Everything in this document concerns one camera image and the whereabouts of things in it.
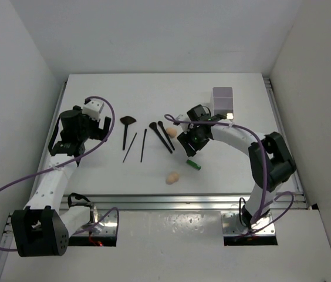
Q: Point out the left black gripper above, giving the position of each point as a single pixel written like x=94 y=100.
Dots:
x=97 y=132

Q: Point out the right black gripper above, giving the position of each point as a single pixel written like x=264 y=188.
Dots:
x=191 y=148

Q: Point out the green lipstick tube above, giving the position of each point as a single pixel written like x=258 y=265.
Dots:
x=193 y=164

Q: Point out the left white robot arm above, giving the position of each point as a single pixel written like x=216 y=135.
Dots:
x=39 y=229

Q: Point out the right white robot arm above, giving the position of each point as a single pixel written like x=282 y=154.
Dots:
x=270 y=160

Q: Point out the upper beige makeup sponge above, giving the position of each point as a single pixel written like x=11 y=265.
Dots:
x=171 y=132

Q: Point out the beige makeup sponge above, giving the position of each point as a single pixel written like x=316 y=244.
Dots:
x=172 y=178
x=171 y=132

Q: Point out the lower beige makeup sponge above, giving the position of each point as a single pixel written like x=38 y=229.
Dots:
x=172 y=178

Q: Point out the black fan makeup brush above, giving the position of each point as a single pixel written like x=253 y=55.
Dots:
x=126 y=121

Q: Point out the small black blending brush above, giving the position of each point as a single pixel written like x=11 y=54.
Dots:
x=160 y=123

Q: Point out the large black powder brush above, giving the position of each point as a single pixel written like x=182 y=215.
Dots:
x=153 y=126

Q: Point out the thin black eyeliner pencil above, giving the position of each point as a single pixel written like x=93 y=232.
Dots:
x=130 y=146

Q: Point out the white organizer box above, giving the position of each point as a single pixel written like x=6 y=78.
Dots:
x=221 y=102

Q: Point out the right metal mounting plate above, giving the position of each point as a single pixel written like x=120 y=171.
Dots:
x=234 y=228

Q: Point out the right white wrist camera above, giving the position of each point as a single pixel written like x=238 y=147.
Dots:
x=183 y=121

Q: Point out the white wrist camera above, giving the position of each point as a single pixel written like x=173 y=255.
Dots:
x=183 y=121
x=93 y=109

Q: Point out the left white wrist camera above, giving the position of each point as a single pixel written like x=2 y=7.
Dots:
x=93 y=109

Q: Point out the aluminium frame rail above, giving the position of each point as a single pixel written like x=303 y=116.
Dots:
x=174 y=232

